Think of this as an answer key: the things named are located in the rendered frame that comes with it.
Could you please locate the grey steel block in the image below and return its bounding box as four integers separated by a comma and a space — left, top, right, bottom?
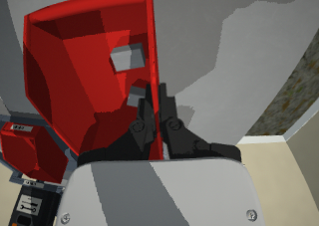
127, 86, 146, 107
110, 43, 146, 71

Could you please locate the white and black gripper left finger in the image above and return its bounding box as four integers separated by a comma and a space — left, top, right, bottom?
77, 84, 157, 167

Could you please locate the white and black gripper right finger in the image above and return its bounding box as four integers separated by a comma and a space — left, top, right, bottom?
158, 83, 242, 163

